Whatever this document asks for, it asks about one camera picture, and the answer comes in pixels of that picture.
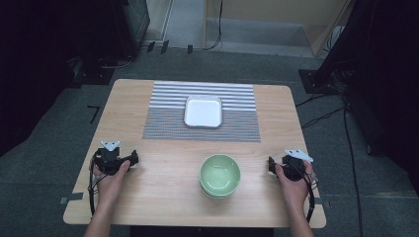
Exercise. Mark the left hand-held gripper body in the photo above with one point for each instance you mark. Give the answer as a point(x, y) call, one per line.
point(108, 161)

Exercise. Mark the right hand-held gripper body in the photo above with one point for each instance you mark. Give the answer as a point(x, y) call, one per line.
point(293, 168)

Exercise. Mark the person's right hand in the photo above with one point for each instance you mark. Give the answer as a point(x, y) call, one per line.
point(296, 192)

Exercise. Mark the person's left hand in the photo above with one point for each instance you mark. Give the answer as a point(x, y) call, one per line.
point(110, 187)

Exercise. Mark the grey striped placemat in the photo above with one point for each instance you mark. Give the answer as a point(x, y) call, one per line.
point(164, 128)

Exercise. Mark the grey tape strip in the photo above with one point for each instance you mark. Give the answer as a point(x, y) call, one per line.
point(325, 202)
point(71, 197)

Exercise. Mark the green ceramic bowl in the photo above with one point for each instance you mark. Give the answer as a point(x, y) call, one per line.
point(206, 192)
point(210, 196)
point(220, 173)

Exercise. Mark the white square plate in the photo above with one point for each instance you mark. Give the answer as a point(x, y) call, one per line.
point(203, 112)

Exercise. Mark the black stand base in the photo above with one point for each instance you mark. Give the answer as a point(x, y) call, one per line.
point(95, 74)

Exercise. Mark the black tape piece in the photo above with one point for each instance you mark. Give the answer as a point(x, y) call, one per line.
point(189, 49)
point(150, 46)
point(164, 46)

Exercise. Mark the dark equipment stand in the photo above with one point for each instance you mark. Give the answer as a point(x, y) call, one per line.
point(382, 82)

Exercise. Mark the dark cabinet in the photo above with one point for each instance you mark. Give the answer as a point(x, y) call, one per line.
point(131, 26)

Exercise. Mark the light wooden panel box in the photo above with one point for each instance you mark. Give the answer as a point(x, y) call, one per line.
point(296, 23)

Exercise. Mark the black stand base plate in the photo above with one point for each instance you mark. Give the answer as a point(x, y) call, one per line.
point(316, 80)

